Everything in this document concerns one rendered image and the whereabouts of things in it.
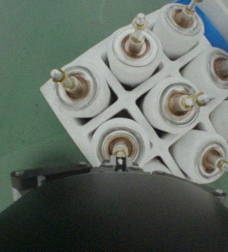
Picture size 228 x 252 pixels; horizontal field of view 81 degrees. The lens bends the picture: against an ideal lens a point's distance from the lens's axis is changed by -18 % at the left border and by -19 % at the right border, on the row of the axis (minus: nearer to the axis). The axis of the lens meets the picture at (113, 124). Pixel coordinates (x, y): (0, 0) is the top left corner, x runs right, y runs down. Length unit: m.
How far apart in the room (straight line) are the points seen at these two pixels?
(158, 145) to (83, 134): 0.15
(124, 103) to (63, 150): 0.30
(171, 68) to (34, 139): 0.47
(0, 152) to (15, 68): 0.33
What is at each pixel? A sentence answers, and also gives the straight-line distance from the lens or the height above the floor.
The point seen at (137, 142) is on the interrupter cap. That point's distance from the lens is 0.25.
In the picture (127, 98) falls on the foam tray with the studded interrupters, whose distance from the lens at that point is 0.32.
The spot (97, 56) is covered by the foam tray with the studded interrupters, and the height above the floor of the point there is 0.18.
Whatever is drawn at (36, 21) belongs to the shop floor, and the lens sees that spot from 0.72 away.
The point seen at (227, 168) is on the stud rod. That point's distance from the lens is 0.26.
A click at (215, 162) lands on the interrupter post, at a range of 0.28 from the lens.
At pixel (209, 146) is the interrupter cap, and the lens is 0.29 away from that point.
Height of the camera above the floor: 0.50
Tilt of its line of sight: 86 degrees down
